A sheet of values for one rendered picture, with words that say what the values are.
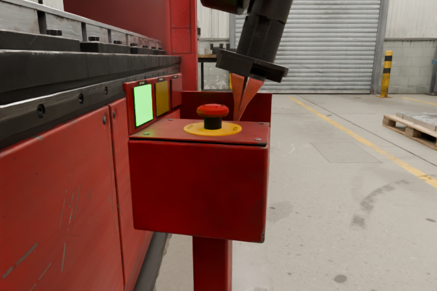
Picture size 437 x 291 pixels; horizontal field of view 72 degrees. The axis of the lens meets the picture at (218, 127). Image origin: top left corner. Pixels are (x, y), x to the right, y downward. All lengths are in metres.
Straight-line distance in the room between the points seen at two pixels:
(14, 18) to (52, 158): 0.29
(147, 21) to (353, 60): 6.22
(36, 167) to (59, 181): 0.06
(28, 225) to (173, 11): 1.81
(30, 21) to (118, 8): 1.51
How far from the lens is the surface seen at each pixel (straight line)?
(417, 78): 8.56
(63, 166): 0.51
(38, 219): 0.46
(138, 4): 2.15
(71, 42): 0.70
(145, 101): 0.38
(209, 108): 0.35
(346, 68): 7.74
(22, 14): 0.68
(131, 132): 0.36
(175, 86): 0.49
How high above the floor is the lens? 0.87
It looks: 13 degrees down
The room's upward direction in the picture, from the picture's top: straight up
